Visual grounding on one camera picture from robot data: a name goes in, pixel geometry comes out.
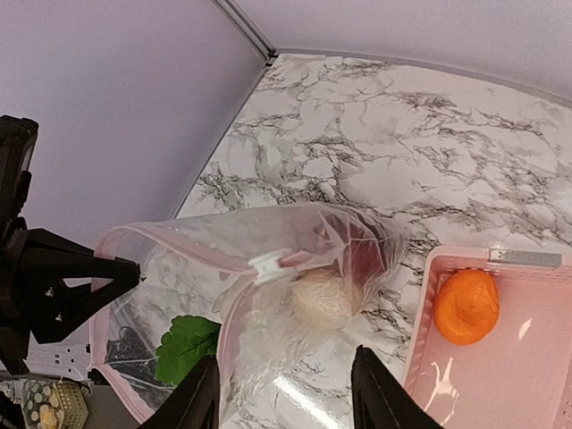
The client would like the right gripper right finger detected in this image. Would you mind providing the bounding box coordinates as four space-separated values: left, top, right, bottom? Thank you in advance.
351 345 442 429

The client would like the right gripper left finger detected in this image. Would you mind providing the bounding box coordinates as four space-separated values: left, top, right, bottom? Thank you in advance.
141 356 220 429

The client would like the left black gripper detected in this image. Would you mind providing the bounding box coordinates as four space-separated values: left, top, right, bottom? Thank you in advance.
1 115 140 375

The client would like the white knitted vegetable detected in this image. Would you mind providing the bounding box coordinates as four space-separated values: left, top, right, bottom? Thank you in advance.
156 315 222 386

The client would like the yellow knitted fruit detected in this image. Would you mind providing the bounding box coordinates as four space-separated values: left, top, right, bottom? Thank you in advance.
291 268 364 332

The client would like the orange knitted fruit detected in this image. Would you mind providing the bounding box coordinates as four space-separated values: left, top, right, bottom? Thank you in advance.
433 270 500 346

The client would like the clear zip top bag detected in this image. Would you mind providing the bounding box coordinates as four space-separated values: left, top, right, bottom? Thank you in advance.
89 203 408 422

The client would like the pink plastic basket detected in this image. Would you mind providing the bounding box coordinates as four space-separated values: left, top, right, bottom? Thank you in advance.
402 246 571 428

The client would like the dark red knitted beet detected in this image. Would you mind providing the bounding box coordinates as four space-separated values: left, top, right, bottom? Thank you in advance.
332 222 387 290

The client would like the yellow basket outside cell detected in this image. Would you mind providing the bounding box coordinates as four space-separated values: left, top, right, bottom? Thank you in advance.
21 380 88 429

